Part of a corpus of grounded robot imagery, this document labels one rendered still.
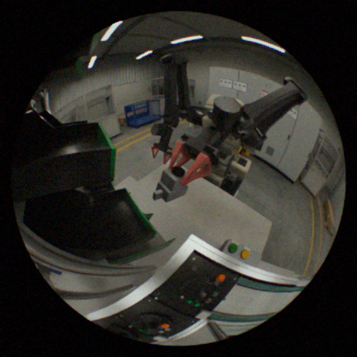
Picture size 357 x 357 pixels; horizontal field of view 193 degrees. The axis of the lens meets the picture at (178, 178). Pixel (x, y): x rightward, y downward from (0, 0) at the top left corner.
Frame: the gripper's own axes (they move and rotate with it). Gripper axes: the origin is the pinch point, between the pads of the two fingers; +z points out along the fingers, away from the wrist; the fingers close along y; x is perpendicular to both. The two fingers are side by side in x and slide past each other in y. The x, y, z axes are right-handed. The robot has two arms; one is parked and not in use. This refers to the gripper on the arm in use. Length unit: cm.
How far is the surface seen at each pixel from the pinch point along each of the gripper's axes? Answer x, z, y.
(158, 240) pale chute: 13.1, 19.7, 3.5
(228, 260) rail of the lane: 23.8, 10.1, 27.8
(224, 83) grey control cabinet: 77, -258, -132
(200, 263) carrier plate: 19.2, 16.8, 19.5
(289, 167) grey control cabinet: 211, -222, 98
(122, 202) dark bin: -4.3, 12.7, -3.2
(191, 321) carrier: 9, 36, 40
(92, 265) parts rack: -14.7, 16.9, 8.9
